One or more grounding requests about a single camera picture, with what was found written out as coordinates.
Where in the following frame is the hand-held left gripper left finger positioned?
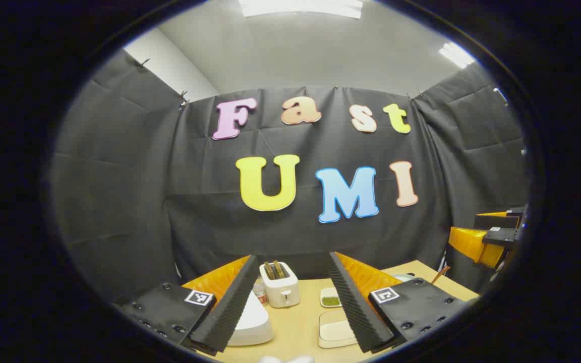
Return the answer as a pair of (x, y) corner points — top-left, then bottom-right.
(114, 255), (260, 356)

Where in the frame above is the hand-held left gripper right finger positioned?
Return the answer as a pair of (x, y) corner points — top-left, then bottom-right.
(327, 251), (478, 353)

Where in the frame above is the white rice cooker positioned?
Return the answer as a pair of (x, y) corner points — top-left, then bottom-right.
(227, 290), (275, 346)

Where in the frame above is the clear plastic rice tray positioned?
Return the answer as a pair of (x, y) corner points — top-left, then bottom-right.
(318, 309), (359, 349)

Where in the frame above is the white divided bean dish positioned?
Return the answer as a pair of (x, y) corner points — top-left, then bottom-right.
(320, 286), (344, 308)

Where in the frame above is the white toaster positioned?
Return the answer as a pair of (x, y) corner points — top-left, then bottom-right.
(259, 262), (301, 309)

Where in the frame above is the black backdrop cloth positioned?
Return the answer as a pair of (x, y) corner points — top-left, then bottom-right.
(51, 50), (529, 303)

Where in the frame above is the ceiling light panel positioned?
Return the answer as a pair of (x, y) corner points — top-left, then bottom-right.
(239, 0), (363, 20)
(439, 42), (475, 69)

